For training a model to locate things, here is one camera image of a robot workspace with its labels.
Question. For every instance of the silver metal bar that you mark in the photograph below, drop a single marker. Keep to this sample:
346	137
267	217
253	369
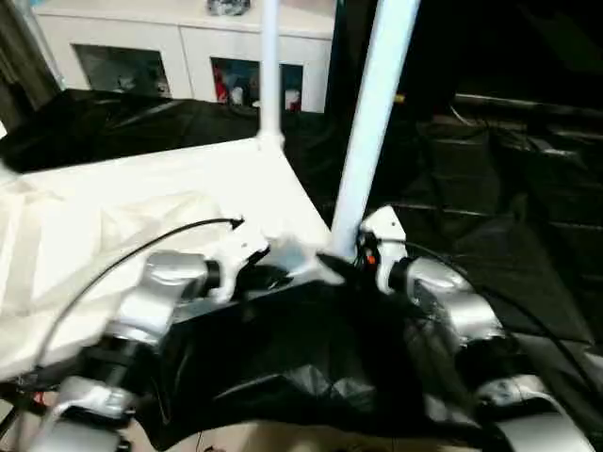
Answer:
528	102

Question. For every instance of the small yellow label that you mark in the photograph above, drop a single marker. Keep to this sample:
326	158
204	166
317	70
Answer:
399	97

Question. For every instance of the grey curtain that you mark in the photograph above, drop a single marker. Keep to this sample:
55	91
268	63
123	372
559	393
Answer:
19	47

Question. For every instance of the white plastic table top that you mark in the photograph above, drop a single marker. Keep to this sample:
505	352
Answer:
141	188

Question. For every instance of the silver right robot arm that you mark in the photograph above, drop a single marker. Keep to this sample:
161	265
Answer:
452	311

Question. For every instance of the white glass-door cabinet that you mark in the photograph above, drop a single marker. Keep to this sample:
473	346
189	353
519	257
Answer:
141	24

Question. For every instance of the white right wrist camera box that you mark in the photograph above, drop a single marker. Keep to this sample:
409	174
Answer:
382	231

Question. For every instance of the large black screen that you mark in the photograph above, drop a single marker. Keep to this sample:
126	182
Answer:
509	42

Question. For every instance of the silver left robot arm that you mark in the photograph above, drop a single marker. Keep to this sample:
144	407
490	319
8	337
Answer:
151	301

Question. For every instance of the dark crumpled bundle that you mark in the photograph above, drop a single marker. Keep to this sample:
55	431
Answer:
229	6

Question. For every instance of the black plastic mat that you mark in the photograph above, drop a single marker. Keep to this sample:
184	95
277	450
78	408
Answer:
528	217

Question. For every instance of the white plastic table leg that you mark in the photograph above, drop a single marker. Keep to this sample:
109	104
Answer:
372	122
269	66

